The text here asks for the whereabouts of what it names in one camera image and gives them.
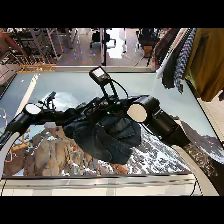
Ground dark blue jeans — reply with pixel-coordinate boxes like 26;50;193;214
62;107;144;165

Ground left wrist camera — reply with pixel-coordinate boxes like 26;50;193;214
37;90;58;111

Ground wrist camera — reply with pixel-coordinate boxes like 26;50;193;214
88;65;118;100
37;90;58;111

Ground black cable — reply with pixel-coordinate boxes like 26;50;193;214
111;78;130;100

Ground black garment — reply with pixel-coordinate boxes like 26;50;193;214
161;33;188;90

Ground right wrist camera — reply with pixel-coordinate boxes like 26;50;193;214
88;65;118;100

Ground mustard brown garment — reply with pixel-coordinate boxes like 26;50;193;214
185;27;224;103

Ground blue patterned garment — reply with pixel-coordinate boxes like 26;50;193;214
173;27;198;95

